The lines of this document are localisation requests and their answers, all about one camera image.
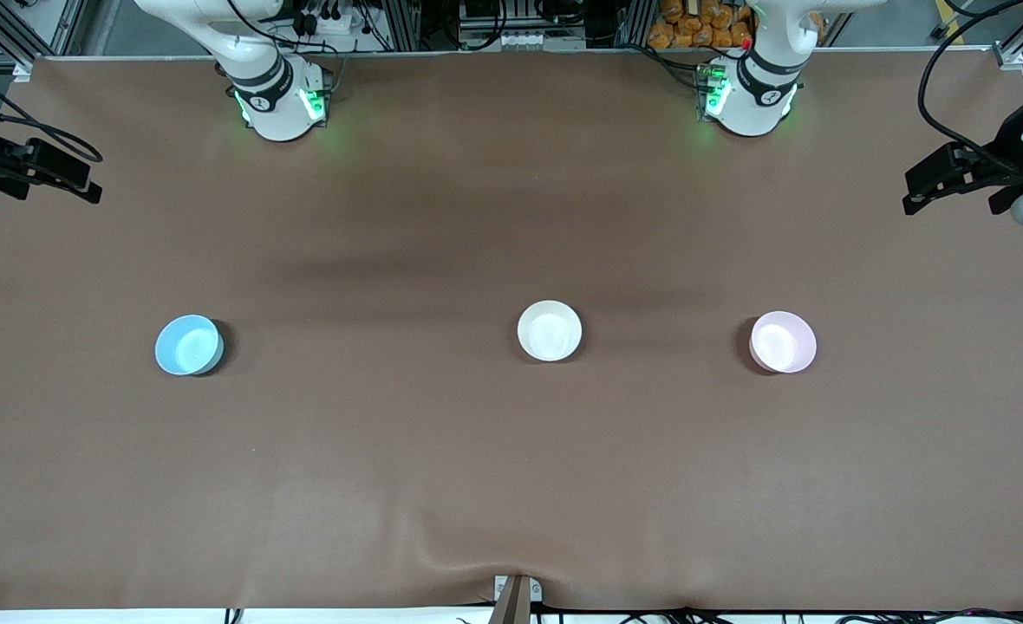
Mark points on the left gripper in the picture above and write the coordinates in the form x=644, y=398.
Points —
x=1008, y=142

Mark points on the blue bowl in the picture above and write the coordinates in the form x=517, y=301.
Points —
x=186, y=347

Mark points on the pink bowl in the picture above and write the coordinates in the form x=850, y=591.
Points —
x=780, y=343

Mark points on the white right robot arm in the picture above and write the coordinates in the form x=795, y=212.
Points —
x=273, y=104

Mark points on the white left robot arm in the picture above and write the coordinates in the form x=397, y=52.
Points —
x=754, y=100

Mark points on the white bowl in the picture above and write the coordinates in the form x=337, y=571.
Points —
x=549, y=331

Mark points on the pile of orange snacks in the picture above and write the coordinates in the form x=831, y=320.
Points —
x=693, y=26

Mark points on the white power strip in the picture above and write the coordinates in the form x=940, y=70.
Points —
x=329, y=24

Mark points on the white terminal block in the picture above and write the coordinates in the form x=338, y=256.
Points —
x=529, y=39

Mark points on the brown table mat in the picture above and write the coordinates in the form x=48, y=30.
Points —
x=511, y=477

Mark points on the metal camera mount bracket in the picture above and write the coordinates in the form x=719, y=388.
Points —
x=516, y=602

